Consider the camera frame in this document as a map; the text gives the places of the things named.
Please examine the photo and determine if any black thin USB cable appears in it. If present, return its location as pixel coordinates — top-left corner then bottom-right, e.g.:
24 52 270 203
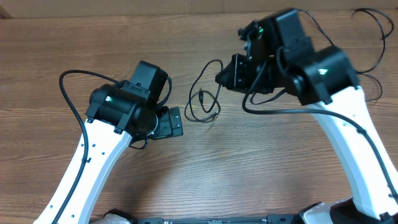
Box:
183 58 224 123

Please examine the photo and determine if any black audio jack cable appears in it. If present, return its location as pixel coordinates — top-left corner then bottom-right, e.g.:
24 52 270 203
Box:
360 73 384 103

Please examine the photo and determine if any black USB cable thick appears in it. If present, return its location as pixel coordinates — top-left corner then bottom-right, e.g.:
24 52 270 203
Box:
295 7 395 75

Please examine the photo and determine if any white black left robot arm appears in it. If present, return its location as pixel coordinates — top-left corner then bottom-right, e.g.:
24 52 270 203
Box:
36 61 183 223

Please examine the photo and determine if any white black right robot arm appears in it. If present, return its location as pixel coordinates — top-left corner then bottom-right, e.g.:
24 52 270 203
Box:
215 8 397 223

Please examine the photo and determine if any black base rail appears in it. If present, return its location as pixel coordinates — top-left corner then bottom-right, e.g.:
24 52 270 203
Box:
133 202 321 224

